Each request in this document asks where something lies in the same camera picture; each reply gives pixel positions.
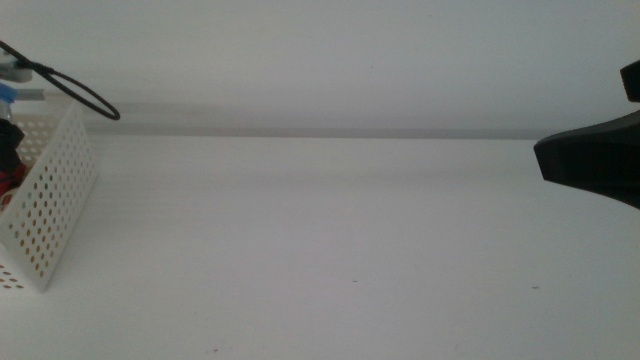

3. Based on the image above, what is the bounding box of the clear water bottle blue cap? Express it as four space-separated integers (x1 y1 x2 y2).
0 82 17 121

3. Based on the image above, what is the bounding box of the white perforated plastic basket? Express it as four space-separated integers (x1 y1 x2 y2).
0 92 99 294

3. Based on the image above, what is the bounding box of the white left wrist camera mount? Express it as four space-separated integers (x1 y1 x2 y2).
0 52 34 85

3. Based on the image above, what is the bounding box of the red cola can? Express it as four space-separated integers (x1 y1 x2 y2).
0 164 27 199

